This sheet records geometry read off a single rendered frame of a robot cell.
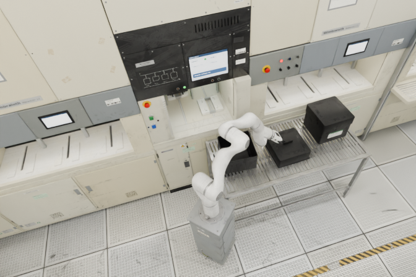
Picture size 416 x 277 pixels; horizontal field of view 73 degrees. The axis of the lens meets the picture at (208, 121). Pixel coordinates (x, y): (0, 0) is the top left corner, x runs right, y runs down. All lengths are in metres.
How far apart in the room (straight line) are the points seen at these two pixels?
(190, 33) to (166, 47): 0.18
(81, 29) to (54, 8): 0.17
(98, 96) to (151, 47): 0.52
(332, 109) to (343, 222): 1.18
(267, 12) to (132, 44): 0.91
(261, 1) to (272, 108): 1.11
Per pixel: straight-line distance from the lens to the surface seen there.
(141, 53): 1.93
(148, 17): 1.82
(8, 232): 3.61
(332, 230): 3.16
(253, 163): 2.38
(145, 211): 3.22
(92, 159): 2.68
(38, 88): 2.11
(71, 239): 3.39
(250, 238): 2.99
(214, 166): 1.84
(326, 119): 2.55
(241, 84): 2.22
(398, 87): 3.37
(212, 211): 2.13
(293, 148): 2.48
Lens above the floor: 2.80
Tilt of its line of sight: 47 degrees down
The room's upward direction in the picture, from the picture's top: 6 degrees counter-clockwise
